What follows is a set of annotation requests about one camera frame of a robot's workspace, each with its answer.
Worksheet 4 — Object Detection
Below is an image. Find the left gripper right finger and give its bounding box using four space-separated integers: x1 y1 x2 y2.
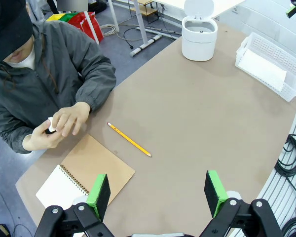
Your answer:
199 170 281 237

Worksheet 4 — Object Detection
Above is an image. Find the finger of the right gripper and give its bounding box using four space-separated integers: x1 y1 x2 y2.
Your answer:
286 0 296 19

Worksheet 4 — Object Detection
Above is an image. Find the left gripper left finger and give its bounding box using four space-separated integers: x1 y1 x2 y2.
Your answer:
35 173 114 237

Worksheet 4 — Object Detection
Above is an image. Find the spiral notebook brown cover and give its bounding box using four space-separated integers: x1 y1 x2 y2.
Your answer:
35 133 136 211

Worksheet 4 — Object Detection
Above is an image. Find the yellow pencil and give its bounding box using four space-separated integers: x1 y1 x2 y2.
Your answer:
107 121 152 158

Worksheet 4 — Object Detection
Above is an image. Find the torn white paper page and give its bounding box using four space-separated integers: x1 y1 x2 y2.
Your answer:
47 116 58 133

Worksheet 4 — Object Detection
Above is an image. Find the person's right forearm grey sleeve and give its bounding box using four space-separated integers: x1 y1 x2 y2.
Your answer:
0 105 33 155

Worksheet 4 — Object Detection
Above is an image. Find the person's left forearm grey sleeve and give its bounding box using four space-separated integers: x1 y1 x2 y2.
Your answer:
74 61 117 112

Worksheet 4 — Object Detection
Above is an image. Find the person's right hand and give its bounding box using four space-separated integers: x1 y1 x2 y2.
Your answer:
22 120 65 152

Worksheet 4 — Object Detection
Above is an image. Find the person's left hand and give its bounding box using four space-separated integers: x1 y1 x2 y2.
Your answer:
51 101 92 137

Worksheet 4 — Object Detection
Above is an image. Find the white perforated plastic basket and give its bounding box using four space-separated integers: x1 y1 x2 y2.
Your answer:
234 32 296 103

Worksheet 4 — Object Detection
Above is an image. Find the white lidded trash bin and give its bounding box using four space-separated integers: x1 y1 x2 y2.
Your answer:
182 0 218 62

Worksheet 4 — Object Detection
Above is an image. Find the person in grey jacket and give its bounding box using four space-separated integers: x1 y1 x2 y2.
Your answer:
0 19 117 155

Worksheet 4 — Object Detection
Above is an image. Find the black wooden floor rack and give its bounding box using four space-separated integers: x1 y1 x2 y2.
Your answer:
128 0 159 24

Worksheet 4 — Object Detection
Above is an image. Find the red recycling bag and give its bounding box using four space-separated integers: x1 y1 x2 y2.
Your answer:
67 10 105 44

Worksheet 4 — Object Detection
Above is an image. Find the green recycling bag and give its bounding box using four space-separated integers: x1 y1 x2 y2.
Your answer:
59 12 77 22

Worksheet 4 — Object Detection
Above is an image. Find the yellow recycling bag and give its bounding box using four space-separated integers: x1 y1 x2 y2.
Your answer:
45 13 65 23

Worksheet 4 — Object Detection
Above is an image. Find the black baseball cap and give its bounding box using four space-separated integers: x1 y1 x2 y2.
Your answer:
0 0 34 68

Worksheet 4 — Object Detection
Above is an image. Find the black cable coil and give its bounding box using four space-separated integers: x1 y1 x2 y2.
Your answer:
273 134 296 177
281 214 296 237

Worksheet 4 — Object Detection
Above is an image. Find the black floor cable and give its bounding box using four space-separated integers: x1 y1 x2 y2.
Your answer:
116 24 149 50

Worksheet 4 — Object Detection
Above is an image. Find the beige coiled cable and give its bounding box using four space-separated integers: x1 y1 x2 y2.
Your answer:
99 23 120 38

